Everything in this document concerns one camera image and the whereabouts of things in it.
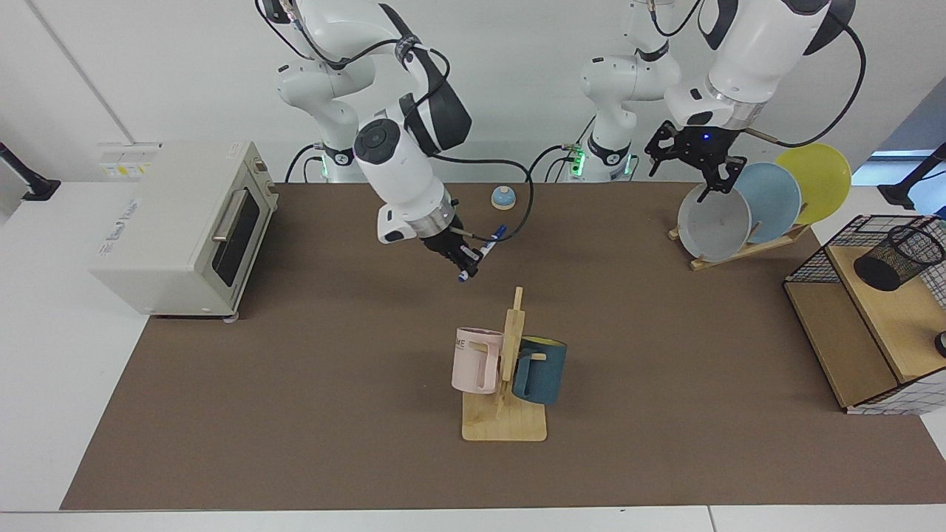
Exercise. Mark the blue and white marker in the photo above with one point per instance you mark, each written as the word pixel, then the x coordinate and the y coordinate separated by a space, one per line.
pixel 497 235

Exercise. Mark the black mesh pen holder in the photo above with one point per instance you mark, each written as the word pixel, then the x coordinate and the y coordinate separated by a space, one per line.
pixel 887 270

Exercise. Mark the grey plate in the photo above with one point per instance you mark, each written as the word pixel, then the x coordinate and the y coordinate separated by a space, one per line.
pixel 713 229

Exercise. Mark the light blue plate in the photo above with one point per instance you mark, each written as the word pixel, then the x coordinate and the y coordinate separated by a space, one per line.
pixel 772 207

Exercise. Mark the wooden plate rack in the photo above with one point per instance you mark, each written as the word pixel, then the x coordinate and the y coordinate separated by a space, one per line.
pixel 739 253

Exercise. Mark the small blue round bell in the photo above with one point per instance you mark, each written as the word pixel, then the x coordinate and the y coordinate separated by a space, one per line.
pixel 503 198

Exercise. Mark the yellow plate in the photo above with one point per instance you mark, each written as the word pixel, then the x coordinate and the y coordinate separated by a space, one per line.
pixel 820 181

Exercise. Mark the pink cup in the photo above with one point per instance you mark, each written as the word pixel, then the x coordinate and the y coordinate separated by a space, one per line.
pixel 469 362

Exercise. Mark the teal cup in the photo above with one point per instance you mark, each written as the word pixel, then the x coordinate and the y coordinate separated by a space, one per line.
pixel 543 377

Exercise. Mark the wooden cup stand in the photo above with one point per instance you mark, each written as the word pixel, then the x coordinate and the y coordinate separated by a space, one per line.
pixel 510 425

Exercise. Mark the brown table cloth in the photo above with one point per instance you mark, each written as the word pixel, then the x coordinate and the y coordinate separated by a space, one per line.
pixel 295 406

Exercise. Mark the small black round object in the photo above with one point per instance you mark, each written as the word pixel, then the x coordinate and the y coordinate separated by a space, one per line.
pixel 941 344

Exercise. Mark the pale toaster oven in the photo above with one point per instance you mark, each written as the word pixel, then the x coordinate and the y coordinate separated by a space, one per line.
pixel 162 244

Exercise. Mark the black clamp mount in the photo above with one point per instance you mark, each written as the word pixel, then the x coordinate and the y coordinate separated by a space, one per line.
pixel 898 196
pixel 41 190

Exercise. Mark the white wall socket box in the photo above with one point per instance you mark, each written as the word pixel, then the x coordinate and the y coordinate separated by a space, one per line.
pixel 122 159

